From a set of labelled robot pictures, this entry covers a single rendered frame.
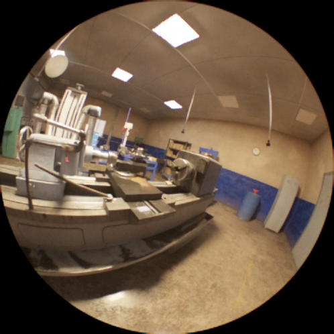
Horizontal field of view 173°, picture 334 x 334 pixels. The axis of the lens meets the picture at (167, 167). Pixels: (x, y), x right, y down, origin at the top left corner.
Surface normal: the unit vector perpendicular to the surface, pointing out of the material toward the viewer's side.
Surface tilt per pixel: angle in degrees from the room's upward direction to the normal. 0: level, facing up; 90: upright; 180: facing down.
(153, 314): 0
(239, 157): 90
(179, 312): 0
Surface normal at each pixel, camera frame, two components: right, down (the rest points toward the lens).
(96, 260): 0.29, -0.95
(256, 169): -0.69, -0.11
